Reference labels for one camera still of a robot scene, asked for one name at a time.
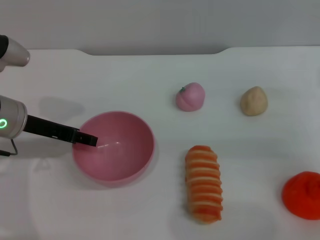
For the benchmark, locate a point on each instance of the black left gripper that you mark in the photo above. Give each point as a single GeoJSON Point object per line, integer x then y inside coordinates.
{"type": "Point", "coordinates": [50, 128]}

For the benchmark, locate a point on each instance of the pink plastic bowl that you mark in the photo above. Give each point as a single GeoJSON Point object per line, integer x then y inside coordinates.
{"type": "Point", "coordinates": [117, 162]}

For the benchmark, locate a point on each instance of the orange striped long bread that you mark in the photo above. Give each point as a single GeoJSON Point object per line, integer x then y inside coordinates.
{"type": "Point", "coordinates": [203, 182]}

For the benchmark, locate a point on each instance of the pink peach toy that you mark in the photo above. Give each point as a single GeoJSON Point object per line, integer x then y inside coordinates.
{"type": "Point", "coordinates": [191, 97]}

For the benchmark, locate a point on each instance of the beige potato toy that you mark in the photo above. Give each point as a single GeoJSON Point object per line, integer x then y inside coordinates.
{"type": "Point", "coordinates": [253, 102]}

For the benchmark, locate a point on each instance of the red orange round toy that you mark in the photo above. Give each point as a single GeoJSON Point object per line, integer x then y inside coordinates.
{"type": "Point", "coordinates": [302, 197]}

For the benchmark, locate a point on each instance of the left wrist camera housing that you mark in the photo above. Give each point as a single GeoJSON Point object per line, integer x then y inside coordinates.
{"type": "Point", "coordinates": [15, 55]}

